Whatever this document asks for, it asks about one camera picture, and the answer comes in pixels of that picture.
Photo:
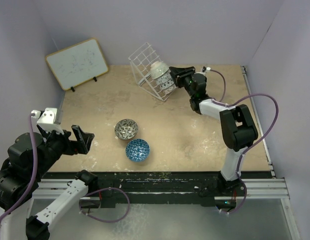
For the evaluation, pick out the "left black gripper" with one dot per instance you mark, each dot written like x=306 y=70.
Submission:
x=72 y=146

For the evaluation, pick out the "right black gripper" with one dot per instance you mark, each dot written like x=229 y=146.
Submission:
x=181 y=74

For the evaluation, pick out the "green and white bowl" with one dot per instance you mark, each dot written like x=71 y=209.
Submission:
x=157 y=69

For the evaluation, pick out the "light blue patterned bowl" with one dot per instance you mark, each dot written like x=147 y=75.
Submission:
x=166 y=85

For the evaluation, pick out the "grey patterned bowl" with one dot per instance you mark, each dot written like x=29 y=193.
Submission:
x=126 y=129

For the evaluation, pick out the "dark blue triangle-pattern bowl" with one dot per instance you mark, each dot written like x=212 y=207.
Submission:
x=137 y=150

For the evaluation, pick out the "red patterned bowl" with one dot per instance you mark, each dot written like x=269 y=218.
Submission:
x=162 y=79

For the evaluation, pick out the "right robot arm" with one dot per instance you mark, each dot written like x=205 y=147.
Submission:
x=237 y=125

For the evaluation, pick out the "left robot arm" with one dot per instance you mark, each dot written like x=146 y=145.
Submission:
x=29 y=159

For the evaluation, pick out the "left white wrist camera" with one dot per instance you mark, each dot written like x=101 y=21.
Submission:
x=49 y=120

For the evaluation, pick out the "white wire dish rack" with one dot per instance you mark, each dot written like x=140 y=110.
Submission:
x=140 y=62

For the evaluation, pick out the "small whiteboard with wooden frame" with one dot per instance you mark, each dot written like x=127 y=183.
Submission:
x=77 y=64

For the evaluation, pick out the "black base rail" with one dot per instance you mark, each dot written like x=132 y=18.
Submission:
x=204 y=188

